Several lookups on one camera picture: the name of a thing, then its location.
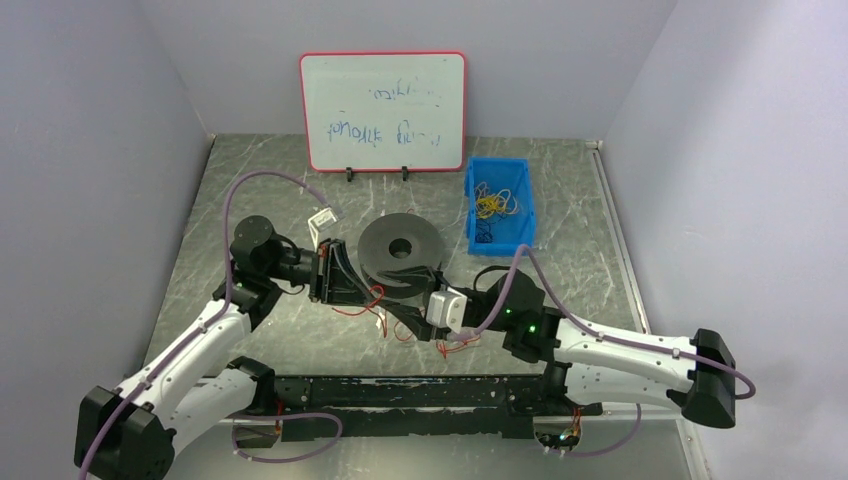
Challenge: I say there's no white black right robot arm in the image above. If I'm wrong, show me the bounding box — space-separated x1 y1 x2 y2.
378 271 737 429

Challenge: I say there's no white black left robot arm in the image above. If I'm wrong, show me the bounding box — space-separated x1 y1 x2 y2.
74 216 373 479

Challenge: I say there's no blue plastic bin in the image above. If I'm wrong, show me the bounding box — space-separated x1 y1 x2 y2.
464 157 537 257

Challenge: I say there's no red framed whiteboard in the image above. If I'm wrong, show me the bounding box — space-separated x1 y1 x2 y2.
299 51 467 173

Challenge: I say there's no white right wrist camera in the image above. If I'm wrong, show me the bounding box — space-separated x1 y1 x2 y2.
425 290 470 334

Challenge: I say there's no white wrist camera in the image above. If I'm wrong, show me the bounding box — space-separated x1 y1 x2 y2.
307 207 343 248
425 290 470 334

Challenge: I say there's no dark grey cable spool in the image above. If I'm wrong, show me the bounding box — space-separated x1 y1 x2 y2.
357 213 445 299

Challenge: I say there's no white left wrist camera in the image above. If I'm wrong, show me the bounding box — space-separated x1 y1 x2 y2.
307 207 343 248

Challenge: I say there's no black base frame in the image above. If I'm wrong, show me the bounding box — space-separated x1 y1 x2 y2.
243 369 603 442

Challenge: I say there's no yellow wire bundle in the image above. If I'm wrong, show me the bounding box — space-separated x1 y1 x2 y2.
472 188 521 221

